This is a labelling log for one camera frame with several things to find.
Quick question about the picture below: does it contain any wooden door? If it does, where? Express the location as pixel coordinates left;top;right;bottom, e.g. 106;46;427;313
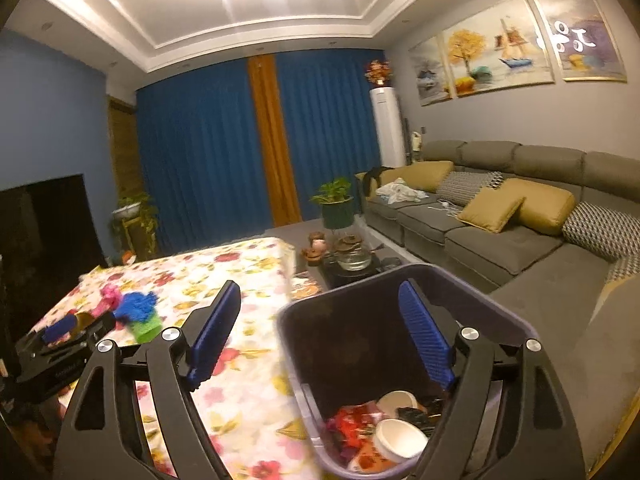
107;96;144;198

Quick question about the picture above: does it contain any grey trash bin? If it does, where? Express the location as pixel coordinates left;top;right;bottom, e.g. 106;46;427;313
277;263;536;479

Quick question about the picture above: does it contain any red flower decoration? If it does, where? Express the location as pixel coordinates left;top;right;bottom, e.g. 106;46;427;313
364;60;393;87

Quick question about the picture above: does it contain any tea set tray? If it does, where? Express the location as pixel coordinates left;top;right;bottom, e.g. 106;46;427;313
299;232;404;289

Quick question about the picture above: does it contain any yellow cushion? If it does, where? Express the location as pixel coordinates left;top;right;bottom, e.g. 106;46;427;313
355;160;454;198
456;188;525;234
499;178;577;236

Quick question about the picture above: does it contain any plant on stand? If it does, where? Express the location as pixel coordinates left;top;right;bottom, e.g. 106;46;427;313
111;192;158;261

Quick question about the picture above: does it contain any yellow cushion far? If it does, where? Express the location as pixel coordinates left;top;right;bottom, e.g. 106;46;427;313
355;160;454;198

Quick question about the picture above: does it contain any white paper cup left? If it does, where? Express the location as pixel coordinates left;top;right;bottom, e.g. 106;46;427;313
375;390;419;418

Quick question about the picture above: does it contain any grey sectional sofa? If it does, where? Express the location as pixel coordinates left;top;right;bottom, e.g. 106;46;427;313
355;140;639;474

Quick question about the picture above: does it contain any red snack bag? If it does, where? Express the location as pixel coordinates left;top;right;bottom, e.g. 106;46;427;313
326;401;387;464

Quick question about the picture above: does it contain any floral tablecloth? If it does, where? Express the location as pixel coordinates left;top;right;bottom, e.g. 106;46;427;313
36;237;322;479

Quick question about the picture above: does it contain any potted plant by sofa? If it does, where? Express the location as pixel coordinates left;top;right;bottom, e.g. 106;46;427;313
310;177;354;231

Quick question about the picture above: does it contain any yellow cushion back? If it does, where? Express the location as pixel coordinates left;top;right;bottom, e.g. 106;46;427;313
499;178;577;236

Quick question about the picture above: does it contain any black television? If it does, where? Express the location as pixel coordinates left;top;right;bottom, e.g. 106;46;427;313
1;174;106;340

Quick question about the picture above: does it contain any orange curtain strip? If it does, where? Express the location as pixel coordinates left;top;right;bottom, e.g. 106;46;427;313
247;54;302;226

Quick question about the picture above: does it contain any yellow cushion front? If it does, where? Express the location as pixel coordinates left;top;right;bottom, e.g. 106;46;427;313
456;188;525;234

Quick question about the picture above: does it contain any blue foam net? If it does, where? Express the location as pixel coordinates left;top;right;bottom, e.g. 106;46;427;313
114;292;157;323

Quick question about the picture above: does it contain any white standing air conditioner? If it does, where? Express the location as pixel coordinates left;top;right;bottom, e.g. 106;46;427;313
370;87;406;168

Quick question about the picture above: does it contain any small pink plastic bag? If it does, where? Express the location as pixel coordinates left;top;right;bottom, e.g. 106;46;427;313
91;284;122;318

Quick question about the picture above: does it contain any small black plastic bag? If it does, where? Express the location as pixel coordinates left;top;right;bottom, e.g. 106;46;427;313
396;398;446;437

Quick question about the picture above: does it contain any purple right painting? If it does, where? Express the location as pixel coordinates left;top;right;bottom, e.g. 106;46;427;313
534;0;627;84

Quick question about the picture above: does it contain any tree and ship painting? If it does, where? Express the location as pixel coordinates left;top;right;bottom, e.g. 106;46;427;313
442;0;554;96

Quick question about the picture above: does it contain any patterned cushion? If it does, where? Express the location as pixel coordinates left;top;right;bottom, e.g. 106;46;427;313
436;171;504;206
562;202;640;262

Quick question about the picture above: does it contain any patterned cushion near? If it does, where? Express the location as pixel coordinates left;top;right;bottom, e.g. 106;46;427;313
562;202;640;262

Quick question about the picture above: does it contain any white cloth on sofa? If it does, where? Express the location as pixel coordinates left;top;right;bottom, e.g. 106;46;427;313
375;178;430;205

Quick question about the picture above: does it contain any orange patterned paper cup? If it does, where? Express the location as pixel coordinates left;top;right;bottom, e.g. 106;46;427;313
347;419;428;474

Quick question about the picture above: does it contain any small landscape painting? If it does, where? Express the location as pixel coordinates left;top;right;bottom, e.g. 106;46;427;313
409;36;451;106

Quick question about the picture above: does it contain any blue curtain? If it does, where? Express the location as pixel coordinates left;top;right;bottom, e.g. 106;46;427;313
137;49;384;254

